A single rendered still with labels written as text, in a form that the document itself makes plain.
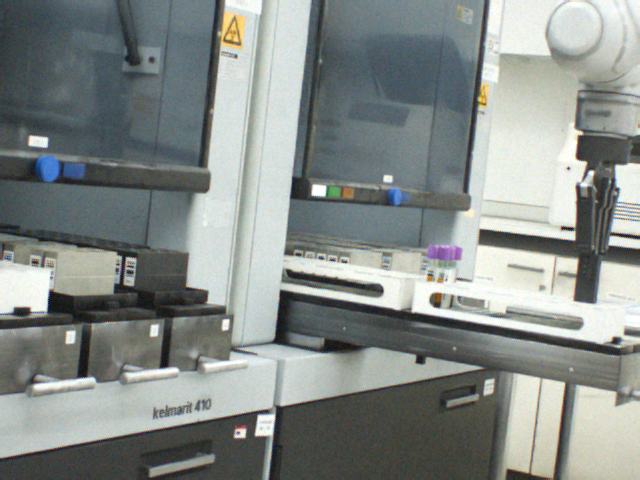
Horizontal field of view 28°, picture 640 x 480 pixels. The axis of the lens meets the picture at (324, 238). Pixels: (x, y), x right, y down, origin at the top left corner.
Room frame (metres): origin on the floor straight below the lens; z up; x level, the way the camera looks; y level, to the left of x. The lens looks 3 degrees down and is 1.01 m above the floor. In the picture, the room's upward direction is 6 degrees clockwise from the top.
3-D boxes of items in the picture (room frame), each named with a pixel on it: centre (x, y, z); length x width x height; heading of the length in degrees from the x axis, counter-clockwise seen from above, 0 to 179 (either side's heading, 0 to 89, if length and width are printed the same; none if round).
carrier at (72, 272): (1.59, 0.29, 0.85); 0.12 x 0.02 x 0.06; 150
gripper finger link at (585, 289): (1.84, -0.38, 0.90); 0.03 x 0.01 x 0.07; 60
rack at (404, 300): (2.05, -0.02, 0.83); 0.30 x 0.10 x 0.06; 59
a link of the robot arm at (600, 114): (1.84, -0.38, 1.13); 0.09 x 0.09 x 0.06
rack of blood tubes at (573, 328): (1.89, -0.29, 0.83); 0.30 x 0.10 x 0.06; 60
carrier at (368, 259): (2.20, -0.06, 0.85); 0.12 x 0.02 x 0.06; 150
